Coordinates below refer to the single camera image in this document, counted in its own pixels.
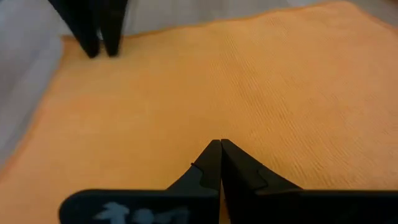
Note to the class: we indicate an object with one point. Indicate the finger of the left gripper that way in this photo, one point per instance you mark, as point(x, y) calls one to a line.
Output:
point(112, 25)
point(84, 25)

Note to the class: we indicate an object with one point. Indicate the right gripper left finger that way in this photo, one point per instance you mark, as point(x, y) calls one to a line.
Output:
point(205, 180)

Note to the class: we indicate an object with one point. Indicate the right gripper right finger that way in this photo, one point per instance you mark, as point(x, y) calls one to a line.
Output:
point(248, 186)

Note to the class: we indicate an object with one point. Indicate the orange microfiber towel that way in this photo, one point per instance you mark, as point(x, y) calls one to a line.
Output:
point(217, 93)

